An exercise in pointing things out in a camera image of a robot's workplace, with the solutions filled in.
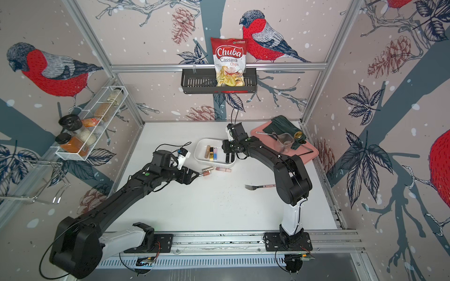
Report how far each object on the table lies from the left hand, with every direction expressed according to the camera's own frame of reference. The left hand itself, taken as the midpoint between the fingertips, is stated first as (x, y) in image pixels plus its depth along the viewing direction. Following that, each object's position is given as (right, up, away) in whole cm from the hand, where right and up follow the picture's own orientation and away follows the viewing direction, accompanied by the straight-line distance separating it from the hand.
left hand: (194, 168), depth 82 cm
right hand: (+13, +10, +11) cm, 20 cm away
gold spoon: (+56, +16, +15) cm, 60 cm away
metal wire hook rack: (-45, -6, -22) cm, 50 cm away
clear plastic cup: (+48, +12, +13) cm, 51 cm away
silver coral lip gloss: (+3, -5, +12) cm, 14 cm away
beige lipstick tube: (+3, +5, +21) cm, 22 cm away
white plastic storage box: (+7, +11, +27) cm, 30 cm away
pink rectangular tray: (+64, +6, +22) cm, 68 cm away
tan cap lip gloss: (+4, -3, +13) cm, 14 cm away
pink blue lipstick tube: (+8, +5, +20) cm, 22 cm away
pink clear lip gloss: (+15, -4, +13) cm, 20 cm away
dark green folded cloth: (+52, +23, +35) cm, 66 cm away
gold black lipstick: (+6, +5, +19) cm, 20 cm away
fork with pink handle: (+30, -12, +8) cm, 33 cm away
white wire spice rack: (-39, +13, -16) cm, 45 cm away
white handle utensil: (+40, +17, +31) cm, 53 cm away
